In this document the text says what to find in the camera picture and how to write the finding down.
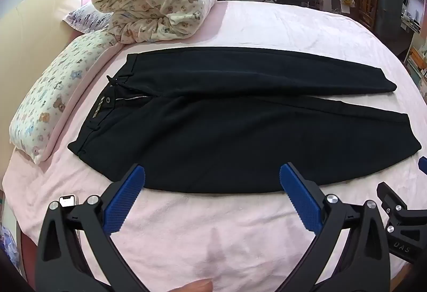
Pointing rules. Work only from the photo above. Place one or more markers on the black pants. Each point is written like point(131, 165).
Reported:
point(216, 132)

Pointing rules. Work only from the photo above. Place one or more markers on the person's left hand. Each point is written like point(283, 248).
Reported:
point(195, 286)

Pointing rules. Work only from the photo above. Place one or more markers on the purple print pillow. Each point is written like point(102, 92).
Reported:
point(83, 16)

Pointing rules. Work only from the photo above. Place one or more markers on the wooden chair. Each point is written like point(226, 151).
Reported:
point(365, 1)

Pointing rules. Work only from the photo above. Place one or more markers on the blue plastic bag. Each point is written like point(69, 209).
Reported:
point(6, 245)

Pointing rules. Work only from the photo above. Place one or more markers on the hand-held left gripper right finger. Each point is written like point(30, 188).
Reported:
point(300, 198)

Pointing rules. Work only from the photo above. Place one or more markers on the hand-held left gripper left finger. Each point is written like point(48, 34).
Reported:
point(125, 198)

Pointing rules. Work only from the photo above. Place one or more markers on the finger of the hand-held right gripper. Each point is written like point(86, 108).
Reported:
point(397, 212)
point(423, 166)

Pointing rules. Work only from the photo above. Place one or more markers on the grey cloth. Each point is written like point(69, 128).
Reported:
point(390, 11)

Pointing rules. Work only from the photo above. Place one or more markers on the pink bed sheet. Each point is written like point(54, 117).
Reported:
point(267, 25)

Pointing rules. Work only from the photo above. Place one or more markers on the smartphone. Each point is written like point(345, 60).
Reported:
point(68, 201)

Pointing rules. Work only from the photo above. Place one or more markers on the beige pink headboard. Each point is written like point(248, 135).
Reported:
point(33, 11)

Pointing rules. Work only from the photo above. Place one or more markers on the bear print pillow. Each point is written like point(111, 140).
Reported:
point(56, 85)

